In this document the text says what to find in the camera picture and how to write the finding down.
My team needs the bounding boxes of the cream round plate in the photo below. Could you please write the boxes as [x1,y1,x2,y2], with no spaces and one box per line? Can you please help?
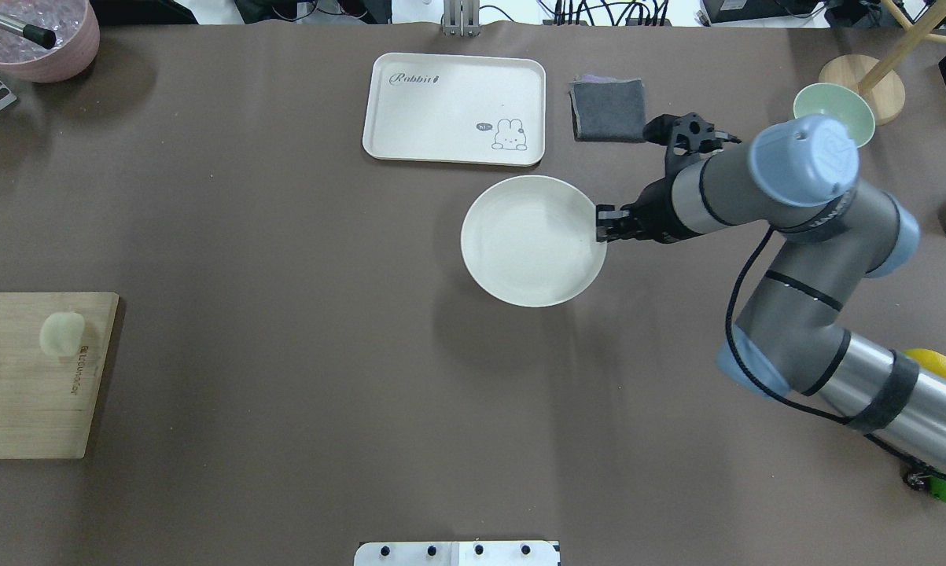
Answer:
[459,175,606,308]

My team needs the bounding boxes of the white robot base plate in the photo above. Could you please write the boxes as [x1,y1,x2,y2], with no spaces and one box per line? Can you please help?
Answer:
[353,540,561,565]

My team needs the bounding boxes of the aluminium frame post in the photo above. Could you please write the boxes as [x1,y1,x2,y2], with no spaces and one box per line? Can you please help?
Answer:
[440,0,482,37]

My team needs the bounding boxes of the white steamed bun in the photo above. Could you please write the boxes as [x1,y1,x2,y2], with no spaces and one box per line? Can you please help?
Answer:
[39,311,86,358]

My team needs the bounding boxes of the bamboo cutting board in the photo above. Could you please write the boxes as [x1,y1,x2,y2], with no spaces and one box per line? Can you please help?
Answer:
[0,292,120,460]

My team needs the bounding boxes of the folded dark grey cloth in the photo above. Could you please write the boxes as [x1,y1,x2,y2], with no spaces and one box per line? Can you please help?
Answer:
[569,75,646,143]

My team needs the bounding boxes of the cream rabbit tray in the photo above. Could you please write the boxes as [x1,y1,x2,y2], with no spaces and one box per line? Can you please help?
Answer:
[362,53,546,167]

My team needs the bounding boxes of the mint green bowl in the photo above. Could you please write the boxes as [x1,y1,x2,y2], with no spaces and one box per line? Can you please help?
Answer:
[792,83,877,149]

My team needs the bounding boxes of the dark cherries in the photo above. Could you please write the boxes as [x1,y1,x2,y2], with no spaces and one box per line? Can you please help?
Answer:
[903,469,930,492]

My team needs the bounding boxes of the pink bowl of ice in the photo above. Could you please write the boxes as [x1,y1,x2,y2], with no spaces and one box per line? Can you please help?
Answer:
[0,1,100,83]

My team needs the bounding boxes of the wooden mug tree stand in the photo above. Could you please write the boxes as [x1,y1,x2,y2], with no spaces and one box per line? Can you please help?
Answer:
[818,1,946,126]

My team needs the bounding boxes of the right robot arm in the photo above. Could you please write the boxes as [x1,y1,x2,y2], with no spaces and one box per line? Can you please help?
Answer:
[594,112,946,480]

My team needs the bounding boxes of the metal black-tipped tool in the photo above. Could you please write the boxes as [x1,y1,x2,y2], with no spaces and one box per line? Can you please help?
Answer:
[0,12,57,50]

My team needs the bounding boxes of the yellow lemon far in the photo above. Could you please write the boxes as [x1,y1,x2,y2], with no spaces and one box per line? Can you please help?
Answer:
[904,348,946,380]

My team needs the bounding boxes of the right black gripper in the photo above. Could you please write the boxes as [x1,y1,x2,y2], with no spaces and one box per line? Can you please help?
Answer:
[595,179,676,244]

